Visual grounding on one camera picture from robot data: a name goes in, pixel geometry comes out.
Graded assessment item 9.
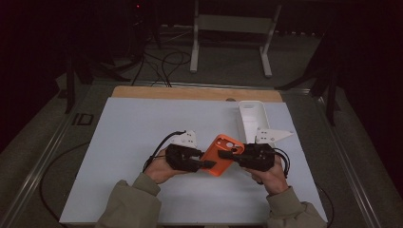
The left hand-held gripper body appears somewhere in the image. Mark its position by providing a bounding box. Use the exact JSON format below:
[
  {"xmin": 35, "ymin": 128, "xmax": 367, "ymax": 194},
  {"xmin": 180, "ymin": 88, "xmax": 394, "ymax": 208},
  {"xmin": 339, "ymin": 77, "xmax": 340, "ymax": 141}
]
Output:
[{"xmin": 164, "ymin": 130, "xmax": 203, "ymax": 174}]

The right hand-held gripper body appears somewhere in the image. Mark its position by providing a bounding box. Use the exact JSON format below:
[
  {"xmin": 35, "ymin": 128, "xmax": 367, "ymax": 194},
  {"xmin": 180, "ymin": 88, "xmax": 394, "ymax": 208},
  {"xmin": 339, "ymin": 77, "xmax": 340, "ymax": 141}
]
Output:
[{"xmin": 236, "ymin": 127, "xmax": 295, "ymax": 173}]

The orange phone case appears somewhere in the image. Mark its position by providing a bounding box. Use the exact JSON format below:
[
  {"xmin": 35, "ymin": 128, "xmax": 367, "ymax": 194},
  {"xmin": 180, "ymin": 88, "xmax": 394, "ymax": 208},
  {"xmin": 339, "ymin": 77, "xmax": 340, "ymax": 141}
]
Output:
[{"xmin": 200, "ymin": 133, "xmax": 246, "ymax": 178}]

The long white plastic tray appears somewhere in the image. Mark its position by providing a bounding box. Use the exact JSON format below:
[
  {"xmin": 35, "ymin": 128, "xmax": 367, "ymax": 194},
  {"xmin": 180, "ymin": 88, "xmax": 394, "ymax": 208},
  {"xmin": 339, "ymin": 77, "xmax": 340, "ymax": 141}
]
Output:
[{"xmin": 237, "ymin": 100, "xmax": 276, "ymax": 146}]

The person's left hand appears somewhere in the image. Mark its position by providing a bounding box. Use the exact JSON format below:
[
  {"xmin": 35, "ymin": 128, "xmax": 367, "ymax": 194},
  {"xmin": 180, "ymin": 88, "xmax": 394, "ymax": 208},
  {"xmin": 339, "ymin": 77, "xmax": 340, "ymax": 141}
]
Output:
[{"xmin": 144, "ymin": 149, "xmax": 188, "ymax": 185}]

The person's right hand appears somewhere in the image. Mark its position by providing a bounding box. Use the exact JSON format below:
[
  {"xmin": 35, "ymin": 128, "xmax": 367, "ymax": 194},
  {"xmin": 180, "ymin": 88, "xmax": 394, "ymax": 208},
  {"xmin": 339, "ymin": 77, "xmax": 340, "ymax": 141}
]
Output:
[{"xmin": 245, "ymin": 156, "xmax": 290, "ymax": 196}]

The white table mat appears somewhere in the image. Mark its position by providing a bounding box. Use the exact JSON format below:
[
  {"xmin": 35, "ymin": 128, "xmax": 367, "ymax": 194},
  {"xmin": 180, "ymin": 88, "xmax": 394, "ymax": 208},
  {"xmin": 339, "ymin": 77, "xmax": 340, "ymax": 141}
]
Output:
[{"xmin": 59, "ymin": 97, "xmax": 329, "ymax": 224}]

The black tripod stand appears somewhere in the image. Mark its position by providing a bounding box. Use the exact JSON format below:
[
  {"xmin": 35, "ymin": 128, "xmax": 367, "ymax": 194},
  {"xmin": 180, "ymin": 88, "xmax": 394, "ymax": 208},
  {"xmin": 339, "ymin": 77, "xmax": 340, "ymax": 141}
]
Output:
[
  {"xmin": 275, "ymin": 31, "xmax": 342, "ymax": 127},
  {"xmin": 64, "ymin": 53, "xmax": 131, "ymax": 115}
]

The white metal stand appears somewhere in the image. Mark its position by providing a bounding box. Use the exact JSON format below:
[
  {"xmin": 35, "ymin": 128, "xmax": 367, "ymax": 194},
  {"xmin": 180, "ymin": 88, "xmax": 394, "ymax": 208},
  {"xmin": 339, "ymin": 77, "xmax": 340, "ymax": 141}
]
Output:
[{"xmin": 189, "ymin": 0, "xmax": 283, "ymax": 79}]

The right hand-held gripper cable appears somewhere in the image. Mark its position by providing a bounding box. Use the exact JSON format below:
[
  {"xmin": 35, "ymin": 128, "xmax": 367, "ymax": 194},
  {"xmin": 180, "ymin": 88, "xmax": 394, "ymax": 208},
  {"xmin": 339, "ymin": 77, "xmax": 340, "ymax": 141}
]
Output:
[{"xmin": 272, "ymin": 146, "xmax": 292, "ymax": 179}]

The metal floor rail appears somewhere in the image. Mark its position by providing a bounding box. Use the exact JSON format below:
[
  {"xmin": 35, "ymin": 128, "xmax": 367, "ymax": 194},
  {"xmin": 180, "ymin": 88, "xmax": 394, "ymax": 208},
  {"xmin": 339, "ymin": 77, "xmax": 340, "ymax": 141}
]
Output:
[
  {"xmin": 91, "ymin": 80, "xmax": 312, "ymax": 95},
  {"xmin": 0, "ymin": 91, "xmax": 96, "ymax": 228},
  {"xmin": 313, "ymin": 94, "xmax": 383, "ymax": 228}
]

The black floor cable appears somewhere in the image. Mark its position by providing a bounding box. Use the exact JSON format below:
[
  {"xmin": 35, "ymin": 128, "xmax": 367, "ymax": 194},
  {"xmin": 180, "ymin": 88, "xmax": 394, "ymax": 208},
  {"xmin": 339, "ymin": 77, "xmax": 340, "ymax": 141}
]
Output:
[
  {"xmin": 39, "ymin": 142, "xmax": 90, "ymax": 222},
  {"xmin": 315, "ymin": 181, "xmax": 336, "ymax": 228}
]

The bundle of black floor cables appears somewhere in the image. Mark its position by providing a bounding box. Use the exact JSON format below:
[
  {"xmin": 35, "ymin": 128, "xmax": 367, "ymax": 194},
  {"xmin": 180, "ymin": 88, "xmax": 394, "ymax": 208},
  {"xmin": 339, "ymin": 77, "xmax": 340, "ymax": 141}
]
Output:
[{"xmin": 130, "ymin": 50, "xmax": 193, "ymax": 88}]

